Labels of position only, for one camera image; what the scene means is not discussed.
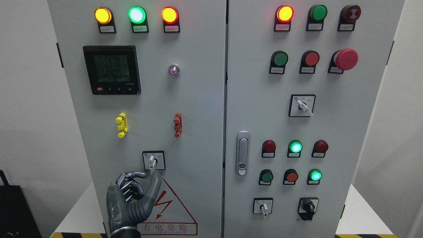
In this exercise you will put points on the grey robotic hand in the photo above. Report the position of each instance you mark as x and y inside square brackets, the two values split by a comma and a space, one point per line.
[127, 203]

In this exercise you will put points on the white rotary selector switch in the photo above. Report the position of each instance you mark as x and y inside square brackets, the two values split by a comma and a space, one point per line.
[154, 160]

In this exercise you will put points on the silver black robot forearm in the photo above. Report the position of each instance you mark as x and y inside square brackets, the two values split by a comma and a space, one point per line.
[126, 232]

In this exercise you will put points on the red electrical warning sticker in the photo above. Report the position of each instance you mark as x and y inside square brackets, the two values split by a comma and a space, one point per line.
[169, 216]

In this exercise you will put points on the yellow terminal block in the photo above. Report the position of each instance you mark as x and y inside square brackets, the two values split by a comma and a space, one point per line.
[122, 125]

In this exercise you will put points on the red terminal block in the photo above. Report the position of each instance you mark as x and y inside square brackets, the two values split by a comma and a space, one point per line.
[177, 125]

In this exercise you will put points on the grey left cabinet door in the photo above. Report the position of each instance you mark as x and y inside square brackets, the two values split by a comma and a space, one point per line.
[193, 160]

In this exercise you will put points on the grey cabinet door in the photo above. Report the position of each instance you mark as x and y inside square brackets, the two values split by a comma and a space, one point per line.
[258, 102]
[193, 160]

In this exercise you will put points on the black digital power meter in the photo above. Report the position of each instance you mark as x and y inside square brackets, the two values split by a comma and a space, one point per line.
[112, 70]

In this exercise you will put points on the green push button lower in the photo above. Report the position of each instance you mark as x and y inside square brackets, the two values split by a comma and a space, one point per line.
[265, 177]

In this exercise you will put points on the green push button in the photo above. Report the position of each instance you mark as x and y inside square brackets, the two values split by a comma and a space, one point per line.
[265, 177]
[278, 62]

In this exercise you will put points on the clear small light bulb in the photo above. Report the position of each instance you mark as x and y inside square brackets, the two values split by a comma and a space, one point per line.
[174, 70]

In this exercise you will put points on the dark red lamp left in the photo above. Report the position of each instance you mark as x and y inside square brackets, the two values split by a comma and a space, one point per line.
[268, 149]

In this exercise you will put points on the dark red lamp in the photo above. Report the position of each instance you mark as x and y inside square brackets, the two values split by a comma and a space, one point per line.
[319, 149]
[268, 149]

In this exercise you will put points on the red push button lower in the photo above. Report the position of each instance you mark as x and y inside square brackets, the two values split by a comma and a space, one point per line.
[290, 177]

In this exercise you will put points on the red push button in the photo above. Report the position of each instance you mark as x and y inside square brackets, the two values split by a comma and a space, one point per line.
[290, 177]
[308, 62]

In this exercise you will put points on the green lit lamp middle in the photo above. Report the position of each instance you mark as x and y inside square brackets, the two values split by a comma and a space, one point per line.
[294, 149]

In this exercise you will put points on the green lit button lower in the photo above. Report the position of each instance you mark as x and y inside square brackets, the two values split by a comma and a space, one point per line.
[314, 177]

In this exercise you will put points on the green lit indicator lamp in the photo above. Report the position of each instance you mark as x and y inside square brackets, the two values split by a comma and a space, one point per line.
[139, 20]

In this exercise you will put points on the yellow indicator lamp top left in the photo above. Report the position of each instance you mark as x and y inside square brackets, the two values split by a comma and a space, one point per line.
[105, 20]

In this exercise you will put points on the red-orange lit indicator lamp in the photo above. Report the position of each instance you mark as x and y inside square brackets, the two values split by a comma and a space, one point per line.
[170, 17]

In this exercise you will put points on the dark red lamp right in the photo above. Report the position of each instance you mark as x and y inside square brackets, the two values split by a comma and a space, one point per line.
[319, 149]

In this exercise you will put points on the green push button upper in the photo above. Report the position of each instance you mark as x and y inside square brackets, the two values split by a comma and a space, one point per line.
[278, 62]

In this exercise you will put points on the grey right cabinet door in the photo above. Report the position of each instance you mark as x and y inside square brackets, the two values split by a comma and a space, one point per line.
[258, 102]

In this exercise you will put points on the red push button upper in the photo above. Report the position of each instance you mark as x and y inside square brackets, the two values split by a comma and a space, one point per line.
[308, 62]

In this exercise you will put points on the red lit lamp right door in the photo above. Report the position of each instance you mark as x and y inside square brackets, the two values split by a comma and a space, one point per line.
[283, 18]

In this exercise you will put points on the red emergency stop button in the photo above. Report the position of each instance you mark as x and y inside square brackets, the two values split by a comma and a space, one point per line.
[343, 60]

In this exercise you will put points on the green unlit indicator lamp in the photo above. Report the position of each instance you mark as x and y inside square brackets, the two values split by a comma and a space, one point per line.
[316, 15]

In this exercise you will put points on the dark red buzzer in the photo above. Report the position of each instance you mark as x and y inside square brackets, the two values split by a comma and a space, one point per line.
[348, 17]

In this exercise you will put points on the silver door handle lock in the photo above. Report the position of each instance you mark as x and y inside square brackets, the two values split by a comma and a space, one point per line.
[242, 154]

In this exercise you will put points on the white selector switch right lower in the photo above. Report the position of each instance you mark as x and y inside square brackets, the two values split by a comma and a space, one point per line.
[262, 206]

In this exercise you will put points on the black rotary knob switch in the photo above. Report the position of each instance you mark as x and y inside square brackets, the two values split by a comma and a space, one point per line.
[307, 207]

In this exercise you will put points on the white selector switch right upper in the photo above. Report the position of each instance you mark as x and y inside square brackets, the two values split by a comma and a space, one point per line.
[301, 105]

